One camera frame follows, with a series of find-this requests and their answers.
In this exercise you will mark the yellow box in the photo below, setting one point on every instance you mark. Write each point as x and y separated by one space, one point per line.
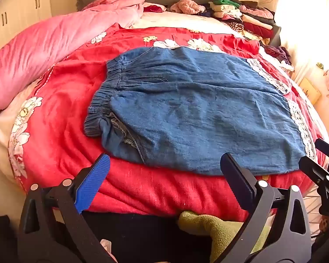
309 90

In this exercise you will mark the green fleece garment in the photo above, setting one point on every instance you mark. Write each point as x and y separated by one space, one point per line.
213 230

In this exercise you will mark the dark red cloth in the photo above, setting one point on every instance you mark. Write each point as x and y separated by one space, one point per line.
153 8

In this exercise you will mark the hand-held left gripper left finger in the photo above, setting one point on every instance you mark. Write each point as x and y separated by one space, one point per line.
94 176

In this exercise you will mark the purple crumpled clothes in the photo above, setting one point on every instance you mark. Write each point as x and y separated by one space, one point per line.
278 54

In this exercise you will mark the cream wardrobe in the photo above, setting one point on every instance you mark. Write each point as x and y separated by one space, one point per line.
16 13

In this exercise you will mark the pink fluffy garment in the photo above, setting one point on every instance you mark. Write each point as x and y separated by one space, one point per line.
186 5

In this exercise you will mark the pile of folded clothes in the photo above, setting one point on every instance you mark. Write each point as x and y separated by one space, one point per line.
252 19

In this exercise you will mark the red floral bedsheet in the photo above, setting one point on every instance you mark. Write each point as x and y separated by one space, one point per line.
71 115

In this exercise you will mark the black cloth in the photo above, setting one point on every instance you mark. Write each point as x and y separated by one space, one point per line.
142 238

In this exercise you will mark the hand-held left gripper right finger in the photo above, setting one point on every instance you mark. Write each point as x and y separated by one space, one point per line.
237 180

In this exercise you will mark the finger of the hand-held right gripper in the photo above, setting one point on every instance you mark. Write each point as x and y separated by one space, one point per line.
312 168
327 148

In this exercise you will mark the white curtain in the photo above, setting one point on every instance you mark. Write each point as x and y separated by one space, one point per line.
304 54

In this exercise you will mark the pink blanket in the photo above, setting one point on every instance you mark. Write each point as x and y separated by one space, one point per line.
43 46

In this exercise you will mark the blue denim pants lace trim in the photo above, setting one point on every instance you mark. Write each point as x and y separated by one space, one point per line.
194 101

